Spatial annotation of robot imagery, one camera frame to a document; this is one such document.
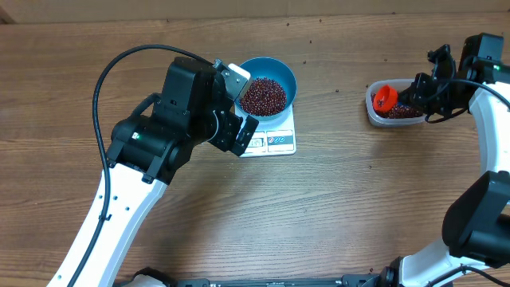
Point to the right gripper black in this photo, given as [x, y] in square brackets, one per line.
[422, 88]

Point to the clear plastic bean container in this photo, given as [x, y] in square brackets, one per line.
[378, 121]

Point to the red beans in bowl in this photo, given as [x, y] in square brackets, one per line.
[265, 97]

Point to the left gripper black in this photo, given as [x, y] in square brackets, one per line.
[226, 140]

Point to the white digital kitchen scale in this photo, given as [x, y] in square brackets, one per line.
[275, 135]

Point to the red beans in container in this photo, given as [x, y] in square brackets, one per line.
[398, 111]

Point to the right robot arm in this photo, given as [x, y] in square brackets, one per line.
[475, 230]

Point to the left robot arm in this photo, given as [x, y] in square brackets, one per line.
[146, 150]

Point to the red scoop blue handle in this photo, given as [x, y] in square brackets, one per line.
[385, 99]

